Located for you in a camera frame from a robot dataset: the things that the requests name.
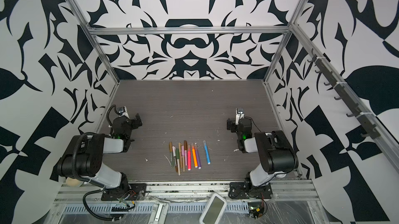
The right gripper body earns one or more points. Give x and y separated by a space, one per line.
233 125

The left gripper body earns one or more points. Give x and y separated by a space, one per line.
134 122

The blue marker pen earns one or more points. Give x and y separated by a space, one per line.
207 152

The pink-red marker pen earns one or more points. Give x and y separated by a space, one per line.
189 166

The purple marker pen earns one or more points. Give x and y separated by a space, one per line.
197 157

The orange marker pen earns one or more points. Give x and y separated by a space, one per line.
194 155

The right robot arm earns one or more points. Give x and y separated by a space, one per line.
276 154

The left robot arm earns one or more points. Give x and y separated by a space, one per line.
83 158

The tan cap beige pen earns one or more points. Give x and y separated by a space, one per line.
180 155

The pink cap beige pen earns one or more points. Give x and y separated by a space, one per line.
183 158

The beige foam pad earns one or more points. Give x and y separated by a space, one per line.
71 182

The small circuit board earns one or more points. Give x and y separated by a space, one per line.
257 209

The white plastic clip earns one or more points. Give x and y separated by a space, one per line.
159 213

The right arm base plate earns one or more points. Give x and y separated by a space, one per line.
243 190

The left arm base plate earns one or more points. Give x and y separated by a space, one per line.
133 192

